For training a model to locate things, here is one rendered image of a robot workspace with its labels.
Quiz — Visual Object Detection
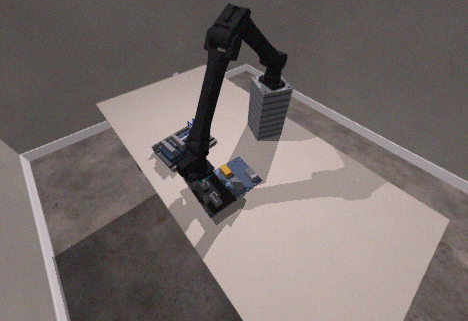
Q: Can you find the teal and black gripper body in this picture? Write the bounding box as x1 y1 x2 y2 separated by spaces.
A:
191 160 215 181

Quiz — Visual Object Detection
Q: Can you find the yellow-orange block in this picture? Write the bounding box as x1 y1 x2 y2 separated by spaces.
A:
219 164 232 179

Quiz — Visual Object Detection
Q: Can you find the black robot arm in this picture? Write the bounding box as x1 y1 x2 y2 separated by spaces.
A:
176 3 288 179

